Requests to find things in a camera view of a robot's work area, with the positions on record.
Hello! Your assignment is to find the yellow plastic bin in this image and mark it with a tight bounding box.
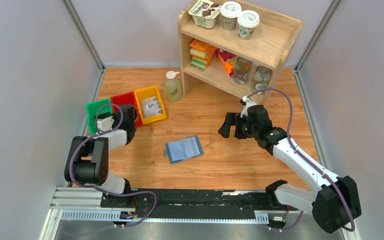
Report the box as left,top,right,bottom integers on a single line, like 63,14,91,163
133,85,167,125

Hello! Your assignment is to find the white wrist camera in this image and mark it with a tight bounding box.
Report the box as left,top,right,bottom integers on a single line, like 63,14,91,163
240,96,257,118
96,114,115,133

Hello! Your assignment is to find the red plastic bin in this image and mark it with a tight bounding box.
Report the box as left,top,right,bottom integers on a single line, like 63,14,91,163
110,91,144,127

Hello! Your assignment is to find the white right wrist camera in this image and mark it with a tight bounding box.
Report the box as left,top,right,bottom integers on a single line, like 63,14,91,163
240,96,257,118

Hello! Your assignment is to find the left glass bottle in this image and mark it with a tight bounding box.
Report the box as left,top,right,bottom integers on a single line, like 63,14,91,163
233,57,253,85

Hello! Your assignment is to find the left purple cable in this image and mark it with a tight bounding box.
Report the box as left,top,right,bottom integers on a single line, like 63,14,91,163
68,103,158,229

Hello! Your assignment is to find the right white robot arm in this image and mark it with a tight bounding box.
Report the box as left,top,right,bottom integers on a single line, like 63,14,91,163
218,104,362,234

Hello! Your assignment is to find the orange snack box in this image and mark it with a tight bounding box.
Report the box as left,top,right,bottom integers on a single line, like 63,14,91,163
215,48,239,78

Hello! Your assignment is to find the left paper coffee cup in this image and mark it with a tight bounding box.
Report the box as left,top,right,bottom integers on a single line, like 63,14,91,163
220,1,242,31

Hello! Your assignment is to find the paper coffee cup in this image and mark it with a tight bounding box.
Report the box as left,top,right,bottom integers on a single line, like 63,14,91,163
237,10,260,40
220,1,242,31

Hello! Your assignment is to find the wooden shelf unit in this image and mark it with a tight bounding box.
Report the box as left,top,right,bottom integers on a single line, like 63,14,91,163
177,0,305,98

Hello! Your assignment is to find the right glass bottle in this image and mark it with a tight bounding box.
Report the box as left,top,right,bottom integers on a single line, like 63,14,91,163
250,65,273,93

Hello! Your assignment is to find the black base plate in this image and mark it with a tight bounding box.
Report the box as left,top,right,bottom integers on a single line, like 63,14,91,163
100,188,297,221

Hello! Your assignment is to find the green plastic bin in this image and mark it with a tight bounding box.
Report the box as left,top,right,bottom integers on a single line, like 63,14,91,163
86,98,111,135

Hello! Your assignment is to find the yogurt cup pack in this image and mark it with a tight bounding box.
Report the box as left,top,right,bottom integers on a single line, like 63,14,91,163
188,0,222,29

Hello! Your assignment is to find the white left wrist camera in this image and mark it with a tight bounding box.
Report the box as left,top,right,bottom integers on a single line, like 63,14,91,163
96,114,115,133

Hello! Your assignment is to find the right paper coffee cup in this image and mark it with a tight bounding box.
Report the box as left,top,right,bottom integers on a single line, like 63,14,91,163
237,10,260,40

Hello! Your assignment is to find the printed card in yellow bin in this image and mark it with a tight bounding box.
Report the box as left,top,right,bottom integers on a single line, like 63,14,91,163
140,96,164,118

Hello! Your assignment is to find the glass bottle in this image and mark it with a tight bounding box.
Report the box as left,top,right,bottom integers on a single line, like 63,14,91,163
233,57,253,85
250,65,273,93

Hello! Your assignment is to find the stack of sponges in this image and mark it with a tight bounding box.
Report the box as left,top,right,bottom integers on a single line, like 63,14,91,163
189,39,217,71

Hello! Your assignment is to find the soap dispenser bottle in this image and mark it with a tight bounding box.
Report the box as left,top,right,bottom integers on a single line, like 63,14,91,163
164,70,183,102

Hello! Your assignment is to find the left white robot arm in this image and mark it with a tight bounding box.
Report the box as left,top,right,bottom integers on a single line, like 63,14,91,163
64,103,138,208

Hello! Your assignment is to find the blue leather card holder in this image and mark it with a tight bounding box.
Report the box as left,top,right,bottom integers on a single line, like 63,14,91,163
164,135,204,164

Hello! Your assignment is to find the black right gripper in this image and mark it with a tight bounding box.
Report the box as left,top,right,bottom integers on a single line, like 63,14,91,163
217,112,259,140

